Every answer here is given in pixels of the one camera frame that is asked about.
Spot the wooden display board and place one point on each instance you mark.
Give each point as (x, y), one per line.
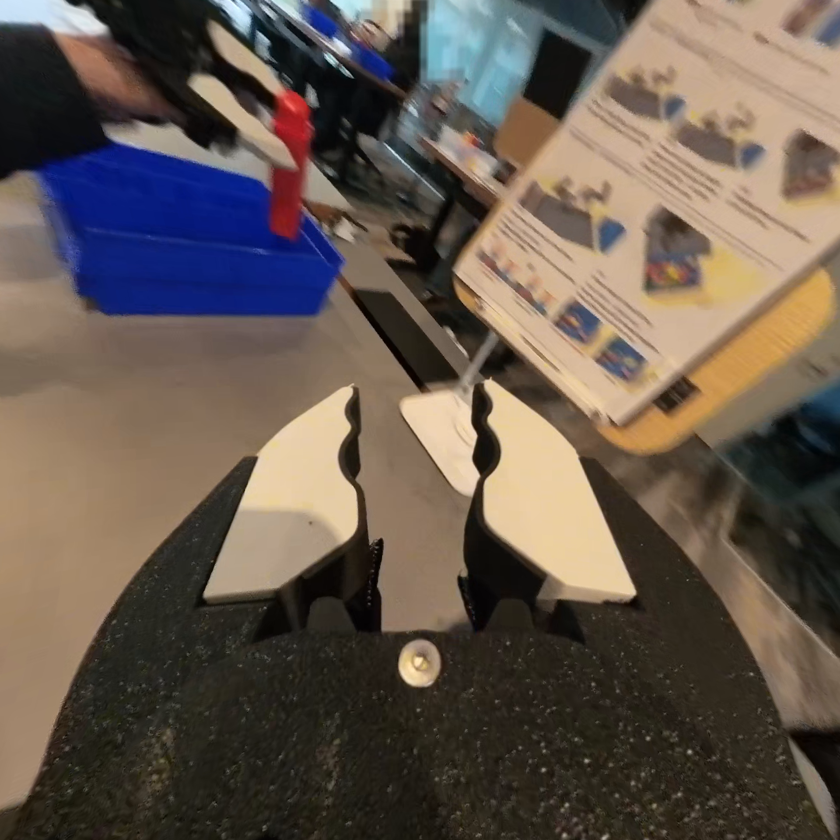
(754, 367)

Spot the small black tag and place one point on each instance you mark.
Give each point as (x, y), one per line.
(676, 394)

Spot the blue plastic bin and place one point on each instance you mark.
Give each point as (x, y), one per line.
(197, 275)

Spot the small blue bin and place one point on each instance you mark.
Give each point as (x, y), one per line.
(374, 62)

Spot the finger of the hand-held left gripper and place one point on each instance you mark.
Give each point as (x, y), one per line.
(239, 56)
(243, 121)

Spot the dark wooden desk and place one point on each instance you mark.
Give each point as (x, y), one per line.
(459, 170)

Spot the white instruction poster sheet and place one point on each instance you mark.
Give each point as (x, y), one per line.
(656, 197)

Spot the person's left hand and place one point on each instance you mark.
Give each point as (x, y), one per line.
(111, 85)

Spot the black panel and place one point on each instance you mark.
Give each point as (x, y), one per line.
(558, 72)

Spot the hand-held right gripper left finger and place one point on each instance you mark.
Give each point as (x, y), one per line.
(295, 512)

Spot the brown cardboard panel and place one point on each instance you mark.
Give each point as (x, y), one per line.
(525, 131)

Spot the person's left forearm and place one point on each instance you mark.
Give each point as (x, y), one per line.
(39, 98)

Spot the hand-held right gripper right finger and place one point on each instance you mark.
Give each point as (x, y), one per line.
(551, 518)

